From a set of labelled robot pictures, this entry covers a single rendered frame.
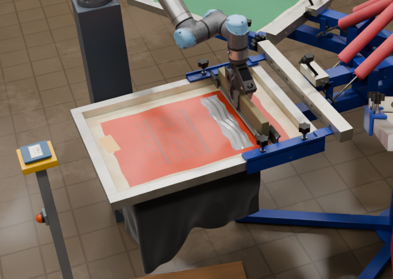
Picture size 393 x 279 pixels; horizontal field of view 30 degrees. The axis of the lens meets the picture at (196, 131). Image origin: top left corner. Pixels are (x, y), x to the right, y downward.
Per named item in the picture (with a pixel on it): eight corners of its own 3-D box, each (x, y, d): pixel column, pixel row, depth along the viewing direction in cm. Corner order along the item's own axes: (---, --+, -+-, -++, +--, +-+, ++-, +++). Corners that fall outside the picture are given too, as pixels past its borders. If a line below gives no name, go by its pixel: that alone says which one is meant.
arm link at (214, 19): (193, 14, 263) (212, 25, 256) (217, 4, 268) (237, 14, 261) (195, 34, 268) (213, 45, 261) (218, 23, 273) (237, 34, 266)
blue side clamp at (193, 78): (190, 93, 295) (189, 79, 291) (186, 87, 299) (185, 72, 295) (258, 75, 303) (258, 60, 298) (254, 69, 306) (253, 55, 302)
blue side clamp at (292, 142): (247, 175, 253) (247, 159, 249) (241, 166, 257) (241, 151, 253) (324, 151, 260) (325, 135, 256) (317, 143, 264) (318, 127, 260)
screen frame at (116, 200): (111, 211, 241) (110, 203, 239) (71, 117, 286) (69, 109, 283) (324, 146, 261) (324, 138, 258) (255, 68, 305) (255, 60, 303)
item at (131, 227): (145, 278, 274) (131, 192, 249) (112, 203, 309) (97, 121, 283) (152, 275, 275) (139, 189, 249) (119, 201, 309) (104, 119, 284)
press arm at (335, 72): (310, 94, 280) (310, 83, 277) (303, 86, 285) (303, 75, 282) (350, 83, 284) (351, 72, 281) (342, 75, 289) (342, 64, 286)
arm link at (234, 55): (251, 48, 260) (230, 54, 258) (252, 59, 263) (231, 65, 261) (243, 38, 266) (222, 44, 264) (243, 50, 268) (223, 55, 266)
